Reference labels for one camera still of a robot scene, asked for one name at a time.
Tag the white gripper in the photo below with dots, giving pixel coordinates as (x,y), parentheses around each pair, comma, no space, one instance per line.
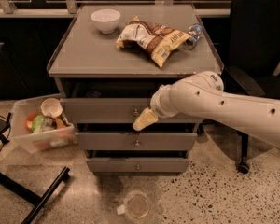
(158,104)

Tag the grey top drawer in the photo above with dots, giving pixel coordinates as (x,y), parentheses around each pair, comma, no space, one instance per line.
(103,110)

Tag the grey drawer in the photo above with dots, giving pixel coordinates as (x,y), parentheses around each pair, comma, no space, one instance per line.
(103,110)
(136,141)
(137,165)

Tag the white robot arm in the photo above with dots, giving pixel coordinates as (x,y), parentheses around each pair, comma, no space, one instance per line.
(203,96)

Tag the grey bottom drawer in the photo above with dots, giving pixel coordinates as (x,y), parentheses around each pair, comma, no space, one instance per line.
(137,165)

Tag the small packet in drawer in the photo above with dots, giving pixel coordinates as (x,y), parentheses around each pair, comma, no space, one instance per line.
(93,94)

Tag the grey middle drawer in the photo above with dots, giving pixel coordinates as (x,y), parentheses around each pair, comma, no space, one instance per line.
(136,141)

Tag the grey drawer cabinet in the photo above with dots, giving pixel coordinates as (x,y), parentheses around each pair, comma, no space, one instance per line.
(88,60)

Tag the brown yellow chip bag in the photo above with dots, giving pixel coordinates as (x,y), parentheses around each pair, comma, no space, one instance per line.
(157,40)

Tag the small white floor tag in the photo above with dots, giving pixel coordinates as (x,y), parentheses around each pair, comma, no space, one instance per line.
(121,210)

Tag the white bowl in bin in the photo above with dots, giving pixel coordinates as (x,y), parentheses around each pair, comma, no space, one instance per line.
(51,107)

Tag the white ceramic bowl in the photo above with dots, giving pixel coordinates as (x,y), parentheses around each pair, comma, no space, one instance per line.
(106,20)

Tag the clear plastic storage bin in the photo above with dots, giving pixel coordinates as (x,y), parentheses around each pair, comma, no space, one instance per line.
(57,132)

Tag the green item in bin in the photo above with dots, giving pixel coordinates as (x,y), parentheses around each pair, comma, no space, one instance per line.
(37,124)

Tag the orange item in bin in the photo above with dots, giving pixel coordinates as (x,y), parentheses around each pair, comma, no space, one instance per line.
(29,121)

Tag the black stand legs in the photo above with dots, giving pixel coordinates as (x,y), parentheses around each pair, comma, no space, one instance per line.
(37,201)

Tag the black office chair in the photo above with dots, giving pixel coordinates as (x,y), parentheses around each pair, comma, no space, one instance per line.
(251,47)

